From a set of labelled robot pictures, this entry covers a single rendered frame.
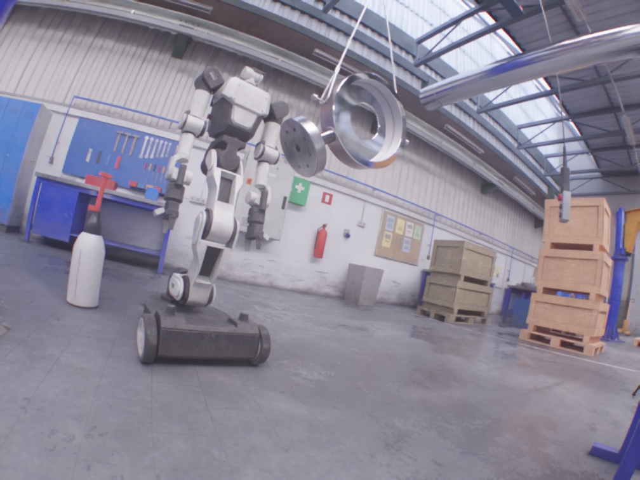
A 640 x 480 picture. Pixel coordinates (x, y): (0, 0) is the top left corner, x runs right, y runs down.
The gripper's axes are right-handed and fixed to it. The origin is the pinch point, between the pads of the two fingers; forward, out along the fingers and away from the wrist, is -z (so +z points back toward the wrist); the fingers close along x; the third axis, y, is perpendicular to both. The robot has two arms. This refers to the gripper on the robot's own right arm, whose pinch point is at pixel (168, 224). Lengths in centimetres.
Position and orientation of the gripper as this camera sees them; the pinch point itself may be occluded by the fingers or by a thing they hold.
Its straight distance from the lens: 141.2
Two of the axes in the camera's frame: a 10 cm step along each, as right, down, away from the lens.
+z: 0.7, -9.7, 2.2
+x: 6.8, -1.2, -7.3
